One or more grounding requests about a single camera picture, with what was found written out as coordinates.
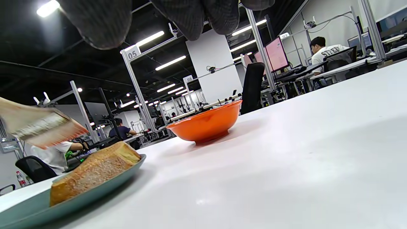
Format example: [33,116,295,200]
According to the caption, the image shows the person's right hand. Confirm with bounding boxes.
[59,0,275,50]

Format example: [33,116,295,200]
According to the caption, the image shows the wooden brush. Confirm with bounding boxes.
[0,97,89,149]

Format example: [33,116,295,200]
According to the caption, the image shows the toasted bread slice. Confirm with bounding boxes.
[50,141,141,206]

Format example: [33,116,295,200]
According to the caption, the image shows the teal round plate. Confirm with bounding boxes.
[0,154,147,229]

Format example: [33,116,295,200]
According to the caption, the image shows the row of ceiling lights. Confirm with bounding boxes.
[36,0,267,108]

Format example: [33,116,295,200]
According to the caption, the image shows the orange plastic bowl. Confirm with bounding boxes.
[166,100,243,142]

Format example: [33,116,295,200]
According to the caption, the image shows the black mesh office chair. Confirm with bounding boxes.
[324,46,357,73]
[15,156,58,183]

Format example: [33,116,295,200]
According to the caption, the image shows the pink screen monitor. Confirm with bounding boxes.
[265,37,290,73]

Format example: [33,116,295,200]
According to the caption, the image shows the clear water bottle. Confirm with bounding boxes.
[16,171,28,187]

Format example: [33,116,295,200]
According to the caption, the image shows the long grey office desk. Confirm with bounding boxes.
[310,57,383,80]

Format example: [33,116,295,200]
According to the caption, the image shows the white metal frame post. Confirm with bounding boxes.
[245,8,277,91]
[120,45,157,133]
[359,0,387,61]

